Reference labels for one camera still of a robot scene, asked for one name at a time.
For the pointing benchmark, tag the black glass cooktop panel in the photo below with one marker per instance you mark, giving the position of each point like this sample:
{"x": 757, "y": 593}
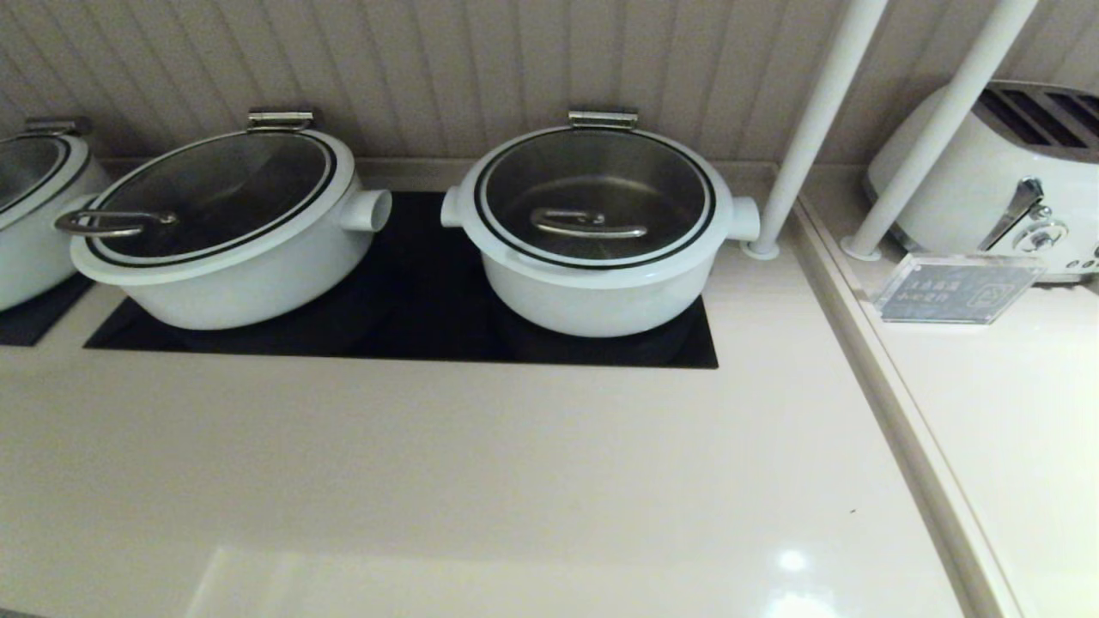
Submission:
{"x": 412, "y": 326}

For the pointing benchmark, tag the white toaster with chrome lever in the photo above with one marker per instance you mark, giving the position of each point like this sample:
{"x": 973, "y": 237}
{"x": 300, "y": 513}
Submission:
{"x": 962, "y": 180}

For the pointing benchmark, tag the white round cooking pot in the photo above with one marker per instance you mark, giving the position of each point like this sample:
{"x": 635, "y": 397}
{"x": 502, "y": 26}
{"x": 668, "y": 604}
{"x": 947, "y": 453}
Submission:
{"x": 584, "y": 300}
{"x": 34, "y": 257}
{"x": 240, "y": 292}

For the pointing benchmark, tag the clear acrylic sign plate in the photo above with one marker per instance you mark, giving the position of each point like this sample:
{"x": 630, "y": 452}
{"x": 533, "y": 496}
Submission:
{"x": 962, "y": 290}

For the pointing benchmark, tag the white round pole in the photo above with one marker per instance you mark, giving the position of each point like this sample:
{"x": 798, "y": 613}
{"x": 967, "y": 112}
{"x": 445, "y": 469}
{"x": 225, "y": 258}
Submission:
{"x": 944, "y": 112}
{"x": 824, "y": 103}

